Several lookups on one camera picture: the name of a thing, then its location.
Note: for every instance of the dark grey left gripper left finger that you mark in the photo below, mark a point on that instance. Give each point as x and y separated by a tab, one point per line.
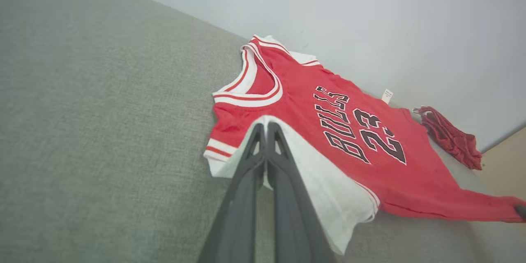
236	222

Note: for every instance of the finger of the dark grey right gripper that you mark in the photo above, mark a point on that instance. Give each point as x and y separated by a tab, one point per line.
522	212

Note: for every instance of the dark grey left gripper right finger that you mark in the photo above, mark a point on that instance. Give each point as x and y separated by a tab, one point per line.
294	222

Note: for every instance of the red Bulls jersey white sleeves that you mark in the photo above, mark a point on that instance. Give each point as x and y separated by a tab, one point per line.
296	102

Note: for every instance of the folded red mesh garment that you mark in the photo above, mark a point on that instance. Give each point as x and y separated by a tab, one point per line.
452	139

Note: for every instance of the beige board panel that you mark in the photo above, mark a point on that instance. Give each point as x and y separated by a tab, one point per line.
507	164

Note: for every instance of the grey fabric sofa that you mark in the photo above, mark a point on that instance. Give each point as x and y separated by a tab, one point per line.
82	111

